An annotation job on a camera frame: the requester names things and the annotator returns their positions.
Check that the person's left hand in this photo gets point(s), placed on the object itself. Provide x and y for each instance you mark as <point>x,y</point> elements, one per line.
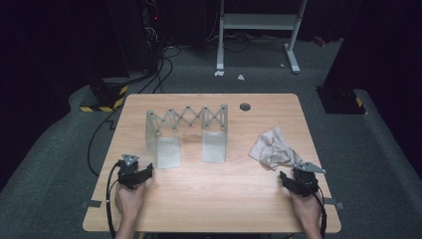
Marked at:
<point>129,202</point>

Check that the black yellow striped base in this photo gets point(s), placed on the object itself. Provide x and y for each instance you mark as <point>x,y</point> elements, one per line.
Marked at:
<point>106,96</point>
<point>341,101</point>

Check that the grey tape strip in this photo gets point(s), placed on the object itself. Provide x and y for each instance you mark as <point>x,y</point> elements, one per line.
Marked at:
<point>92,203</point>
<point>331,201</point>

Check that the person's right hand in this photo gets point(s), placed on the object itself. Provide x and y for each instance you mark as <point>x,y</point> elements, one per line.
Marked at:
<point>307,210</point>

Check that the expandable grey metal bookend rack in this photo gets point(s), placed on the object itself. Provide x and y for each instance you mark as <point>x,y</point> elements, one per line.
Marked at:
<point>192,136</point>

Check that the red object on floor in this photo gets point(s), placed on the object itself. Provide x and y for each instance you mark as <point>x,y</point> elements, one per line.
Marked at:
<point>319,41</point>

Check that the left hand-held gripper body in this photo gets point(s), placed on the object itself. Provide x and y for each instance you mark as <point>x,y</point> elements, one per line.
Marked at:
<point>127,174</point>

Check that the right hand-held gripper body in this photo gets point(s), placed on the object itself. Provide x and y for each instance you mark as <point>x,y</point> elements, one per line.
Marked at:
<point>307,181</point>

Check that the white textured cloth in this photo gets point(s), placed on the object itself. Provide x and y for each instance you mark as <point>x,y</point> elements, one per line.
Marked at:
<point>272,149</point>

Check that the white metal stand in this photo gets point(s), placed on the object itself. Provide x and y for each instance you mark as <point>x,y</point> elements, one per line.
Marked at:
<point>258,21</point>

